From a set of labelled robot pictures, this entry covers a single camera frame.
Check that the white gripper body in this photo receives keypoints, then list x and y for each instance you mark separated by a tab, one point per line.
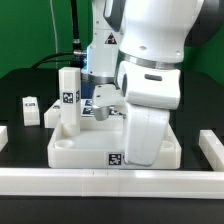
149	96

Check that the white desk top tray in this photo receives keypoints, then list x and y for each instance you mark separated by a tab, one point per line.
99	145

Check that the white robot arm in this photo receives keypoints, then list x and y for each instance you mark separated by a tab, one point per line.
155	32

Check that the white U-shaped marker base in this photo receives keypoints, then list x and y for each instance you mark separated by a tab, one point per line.
52	115

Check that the white L-shaped obstacle fence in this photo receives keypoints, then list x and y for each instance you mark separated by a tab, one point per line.
111	183

